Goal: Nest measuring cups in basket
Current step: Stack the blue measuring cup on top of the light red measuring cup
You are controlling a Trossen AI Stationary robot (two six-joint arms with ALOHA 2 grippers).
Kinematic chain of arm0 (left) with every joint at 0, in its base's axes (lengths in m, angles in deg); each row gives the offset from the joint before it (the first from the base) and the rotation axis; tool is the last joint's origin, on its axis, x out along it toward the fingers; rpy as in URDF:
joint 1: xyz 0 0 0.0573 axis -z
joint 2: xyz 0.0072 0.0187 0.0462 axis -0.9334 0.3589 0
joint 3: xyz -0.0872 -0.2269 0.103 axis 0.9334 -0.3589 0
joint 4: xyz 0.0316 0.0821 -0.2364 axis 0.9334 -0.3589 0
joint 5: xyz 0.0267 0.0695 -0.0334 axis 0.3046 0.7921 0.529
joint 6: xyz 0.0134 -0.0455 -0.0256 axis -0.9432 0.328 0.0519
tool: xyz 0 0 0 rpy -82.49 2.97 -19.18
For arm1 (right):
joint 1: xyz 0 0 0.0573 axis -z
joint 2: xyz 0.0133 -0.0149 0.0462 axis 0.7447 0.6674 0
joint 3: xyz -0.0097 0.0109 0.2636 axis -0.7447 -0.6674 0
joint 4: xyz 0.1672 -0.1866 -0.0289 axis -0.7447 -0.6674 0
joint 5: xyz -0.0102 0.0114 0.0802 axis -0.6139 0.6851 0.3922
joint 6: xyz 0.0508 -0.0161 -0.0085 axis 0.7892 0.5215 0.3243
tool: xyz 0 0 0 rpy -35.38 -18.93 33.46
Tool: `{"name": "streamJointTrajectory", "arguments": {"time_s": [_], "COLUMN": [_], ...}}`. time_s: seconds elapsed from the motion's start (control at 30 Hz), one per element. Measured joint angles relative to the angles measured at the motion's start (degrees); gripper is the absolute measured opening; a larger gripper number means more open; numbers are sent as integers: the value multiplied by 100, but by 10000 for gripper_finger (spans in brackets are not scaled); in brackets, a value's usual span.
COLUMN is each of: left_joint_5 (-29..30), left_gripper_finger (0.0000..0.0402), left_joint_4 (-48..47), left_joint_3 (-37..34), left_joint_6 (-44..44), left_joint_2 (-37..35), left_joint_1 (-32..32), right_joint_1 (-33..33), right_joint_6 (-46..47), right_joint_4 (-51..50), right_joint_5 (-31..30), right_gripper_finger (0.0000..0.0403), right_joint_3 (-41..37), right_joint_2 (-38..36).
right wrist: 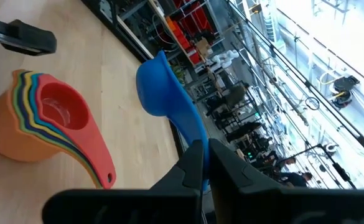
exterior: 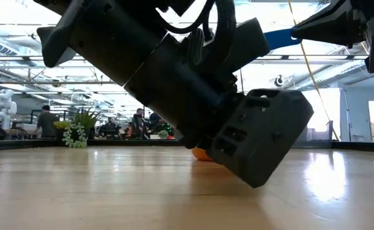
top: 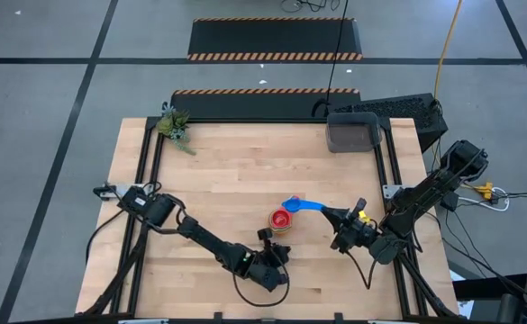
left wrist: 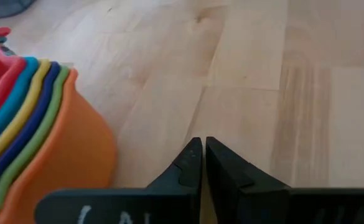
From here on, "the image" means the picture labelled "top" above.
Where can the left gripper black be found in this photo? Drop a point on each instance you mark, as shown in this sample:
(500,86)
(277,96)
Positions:
(263,270)

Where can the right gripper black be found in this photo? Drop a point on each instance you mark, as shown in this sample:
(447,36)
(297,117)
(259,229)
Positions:
(355,231)

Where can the red measuring cup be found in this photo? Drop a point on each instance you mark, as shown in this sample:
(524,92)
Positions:
(282,219)

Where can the small dark blue measuring cup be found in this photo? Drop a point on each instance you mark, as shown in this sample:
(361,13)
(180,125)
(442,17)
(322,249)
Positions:
(295,205)

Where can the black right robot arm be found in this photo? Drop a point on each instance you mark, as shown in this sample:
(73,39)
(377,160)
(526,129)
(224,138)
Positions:
(429,189)

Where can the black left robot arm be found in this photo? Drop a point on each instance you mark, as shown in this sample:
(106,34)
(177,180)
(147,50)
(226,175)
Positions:
(209,240)

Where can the grey translucent plastic basket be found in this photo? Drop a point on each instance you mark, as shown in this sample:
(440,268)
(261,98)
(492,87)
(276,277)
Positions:
(353,135)

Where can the black perforated computer case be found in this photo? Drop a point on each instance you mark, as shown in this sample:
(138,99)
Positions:
(407,110)

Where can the black mat with striped edges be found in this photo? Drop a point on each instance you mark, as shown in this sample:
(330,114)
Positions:
(272,38)
(254,105)

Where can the yellow power plug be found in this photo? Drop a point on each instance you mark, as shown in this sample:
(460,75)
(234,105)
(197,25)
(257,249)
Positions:
(484,191)

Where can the potted succulent plant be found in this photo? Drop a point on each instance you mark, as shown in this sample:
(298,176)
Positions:
(173,126)

